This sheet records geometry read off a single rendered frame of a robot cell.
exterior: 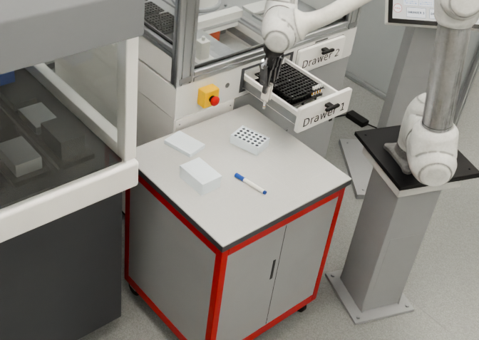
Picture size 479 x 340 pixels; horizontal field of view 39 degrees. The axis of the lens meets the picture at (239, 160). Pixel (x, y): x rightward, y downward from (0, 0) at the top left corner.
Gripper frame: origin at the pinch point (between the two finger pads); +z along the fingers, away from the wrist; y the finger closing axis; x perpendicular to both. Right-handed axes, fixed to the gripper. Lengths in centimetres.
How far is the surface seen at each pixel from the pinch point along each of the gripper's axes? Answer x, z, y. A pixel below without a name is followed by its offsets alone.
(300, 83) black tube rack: 2.1, 9.5, 29.0
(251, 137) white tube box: 1.7, 20.1, -2.6
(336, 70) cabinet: 9, 25, 76
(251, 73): 22.1, 11.9, 23.3
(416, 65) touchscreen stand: -14, 30, 120
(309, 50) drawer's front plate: 12, 8, 52
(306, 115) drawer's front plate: -11.7, 10.4, 12.4
